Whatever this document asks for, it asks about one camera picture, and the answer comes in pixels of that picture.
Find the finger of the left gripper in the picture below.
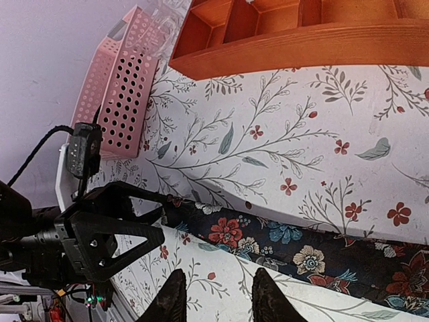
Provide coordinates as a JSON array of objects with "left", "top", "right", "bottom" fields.
[{"left": 83, "top": 182, "right": 168, "bottom": 228}]

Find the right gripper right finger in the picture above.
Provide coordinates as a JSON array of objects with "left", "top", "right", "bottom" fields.
[{"left": 252, "top": 268, "right": 307, "bottom": 322}]

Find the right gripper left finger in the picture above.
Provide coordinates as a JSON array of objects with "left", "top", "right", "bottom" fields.
[{"left": 136, "top": 269, "right": 187, "bottom": 322}]

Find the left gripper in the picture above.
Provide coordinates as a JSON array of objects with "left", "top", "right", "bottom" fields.
[{"left": 1, "top": 181, "right": 165, "bottom": 288}]

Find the dark floral tie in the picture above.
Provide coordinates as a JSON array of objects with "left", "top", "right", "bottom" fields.
[{"left": 162, "top": 196, "right": 428, "bottom": 317}]

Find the pink plastic basket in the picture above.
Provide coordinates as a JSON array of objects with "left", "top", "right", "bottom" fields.
[{"left": 72, "top": 6, "right": 158, "bottom": 160}]

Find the clear plastic cup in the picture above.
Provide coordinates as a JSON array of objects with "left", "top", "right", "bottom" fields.
[{"left": 125, "top": 1, "right": 190, "bottom": 61}]

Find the orange wooden compartment tray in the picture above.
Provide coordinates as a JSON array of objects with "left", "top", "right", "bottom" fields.
[{"left": 169, "top": 0, "right": 428, "bottom": 81}]

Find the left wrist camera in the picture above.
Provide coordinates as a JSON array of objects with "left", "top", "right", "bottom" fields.
[{"left": 55, "top": 122, "right": 104, "bottom": 212}]

